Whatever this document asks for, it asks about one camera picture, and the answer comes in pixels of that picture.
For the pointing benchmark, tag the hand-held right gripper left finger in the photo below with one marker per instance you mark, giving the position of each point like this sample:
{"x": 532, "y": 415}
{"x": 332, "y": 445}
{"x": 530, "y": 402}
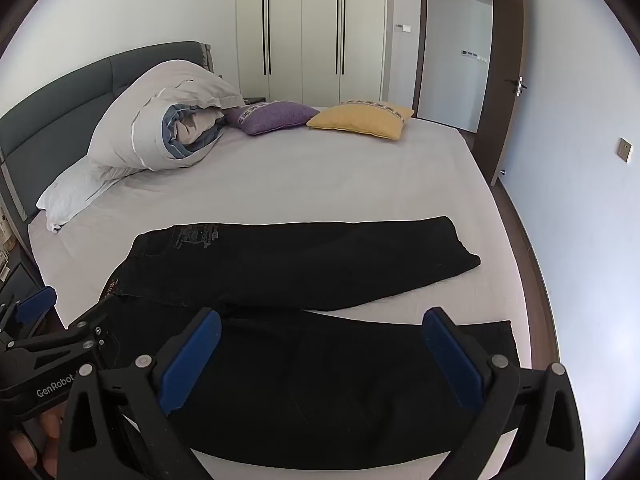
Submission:
{"x": 190, "y": 360}

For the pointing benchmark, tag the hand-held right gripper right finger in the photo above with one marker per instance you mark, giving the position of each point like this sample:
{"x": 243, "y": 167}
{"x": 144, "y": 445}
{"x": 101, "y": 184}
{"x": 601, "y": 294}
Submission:
{"x": 452, "y": 360}

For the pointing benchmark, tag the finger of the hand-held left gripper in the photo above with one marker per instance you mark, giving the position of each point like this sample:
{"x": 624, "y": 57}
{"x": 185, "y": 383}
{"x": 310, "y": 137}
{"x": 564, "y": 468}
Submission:
{"x": 35, "y": 305}
{"x": 92, "y": 332}

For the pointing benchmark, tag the black pants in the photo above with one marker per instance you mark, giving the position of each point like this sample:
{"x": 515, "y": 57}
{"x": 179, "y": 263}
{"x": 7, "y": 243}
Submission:
{"x": 300, "y": 270}

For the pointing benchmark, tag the person's left hand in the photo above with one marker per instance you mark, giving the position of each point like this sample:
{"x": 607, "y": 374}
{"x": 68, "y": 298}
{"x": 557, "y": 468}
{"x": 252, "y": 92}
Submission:
{"x": 50, "y": 425}

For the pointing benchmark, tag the dark nightstand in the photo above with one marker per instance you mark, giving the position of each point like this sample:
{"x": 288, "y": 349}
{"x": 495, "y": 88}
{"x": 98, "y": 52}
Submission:
{"x": 17, "y": 280}

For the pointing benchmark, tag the white pillow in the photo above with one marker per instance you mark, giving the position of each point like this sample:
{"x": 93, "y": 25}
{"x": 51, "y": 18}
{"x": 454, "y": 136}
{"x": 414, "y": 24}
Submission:
{"x": 70, "y": 195}

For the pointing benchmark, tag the rolled white duvet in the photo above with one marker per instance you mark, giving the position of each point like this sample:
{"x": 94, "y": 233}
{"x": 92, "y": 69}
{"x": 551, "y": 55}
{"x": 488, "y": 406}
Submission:
{"x": 130, "y": 125}

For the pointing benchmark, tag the grey upholstered headboard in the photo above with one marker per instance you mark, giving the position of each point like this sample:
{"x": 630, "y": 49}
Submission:
{"x": 60, "y": 100}

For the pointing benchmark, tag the bed with white sheet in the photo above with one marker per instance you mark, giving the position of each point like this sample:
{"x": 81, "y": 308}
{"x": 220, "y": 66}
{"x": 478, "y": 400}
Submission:
{"x": 300, "y": 180}

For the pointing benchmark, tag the brown wooden door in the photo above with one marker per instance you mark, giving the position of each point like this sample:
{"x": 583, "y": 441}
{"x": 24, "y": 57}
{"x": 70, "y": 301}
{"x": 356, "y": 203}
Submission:
{"x": 500, "y": 120}

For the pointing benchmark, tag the purple cushion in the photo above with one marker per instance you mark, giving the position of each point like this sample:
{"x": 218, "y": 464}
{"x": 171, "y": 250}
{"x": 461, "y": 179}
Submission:
{"x": 270, "y": 117}

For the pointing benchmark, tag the yellow cushion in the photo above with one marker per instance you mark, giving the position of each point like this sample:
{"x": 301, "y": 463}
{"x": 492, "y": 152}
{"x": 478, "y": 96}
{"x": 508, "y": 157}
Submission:
{"x": 360, "y": 120}

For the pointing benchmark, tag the grey pillow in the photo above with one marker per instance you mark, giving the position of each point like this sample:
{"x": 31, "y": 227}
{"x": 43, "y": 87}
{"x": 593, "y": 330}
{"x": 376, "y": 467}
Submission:
{"x": 207, "y": 55}

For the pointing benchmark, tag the white wardrobe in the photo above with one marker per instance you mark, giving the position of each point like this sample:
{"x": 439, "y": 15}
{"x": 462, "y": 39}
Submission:
{"x": 310, "y": 35}

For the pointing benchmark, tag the square wall socket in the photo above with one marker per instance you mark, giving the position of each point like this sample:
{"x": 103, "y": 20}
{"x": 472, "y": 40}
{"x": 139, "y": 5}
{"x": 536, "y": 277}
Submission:
{"x": 624, "y": 150}

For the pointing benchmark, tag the brown door frame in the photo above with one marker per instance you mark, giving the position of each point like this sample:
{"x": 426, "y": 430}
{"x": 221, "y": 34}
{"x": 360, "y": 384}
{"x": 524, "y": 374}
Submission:
{"x": 423, "y": 35}

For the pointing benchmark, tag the white light switch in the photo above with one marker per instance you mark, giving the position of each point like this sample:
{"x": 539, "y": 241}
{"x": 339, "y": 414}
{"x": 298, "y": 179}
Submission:
{"x": 404, "y": 27}

